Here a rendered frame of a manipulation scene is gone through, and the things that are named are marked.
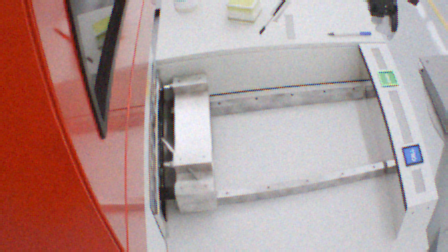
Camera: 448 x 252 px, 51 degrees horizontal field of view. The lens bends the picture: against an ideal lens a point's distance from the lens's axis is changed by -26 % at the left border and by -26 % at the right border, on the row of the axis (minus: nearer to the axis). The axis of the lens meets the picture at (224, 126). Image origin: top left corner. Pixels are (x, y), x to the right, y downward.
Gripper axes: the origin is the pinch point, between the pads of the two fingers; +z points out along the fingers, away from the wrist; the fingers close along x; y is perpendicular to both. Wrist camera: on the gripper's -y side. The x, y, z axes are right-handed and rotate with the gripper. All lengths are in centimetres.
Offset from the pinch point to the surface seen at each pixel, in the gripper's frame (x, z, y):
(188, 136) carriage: 3, 23, 51
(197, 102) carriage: -7, 23, 49
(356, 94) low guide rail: -8.1, 26.7, 8.4
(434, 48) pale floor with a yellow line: -128, 111, -85
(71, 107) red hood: 62, -45, 54
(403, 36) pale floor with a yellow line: -140, 111, -64
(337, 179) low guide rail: 18.9, 26.1, 19.3
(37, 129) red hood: 66, -46, 57
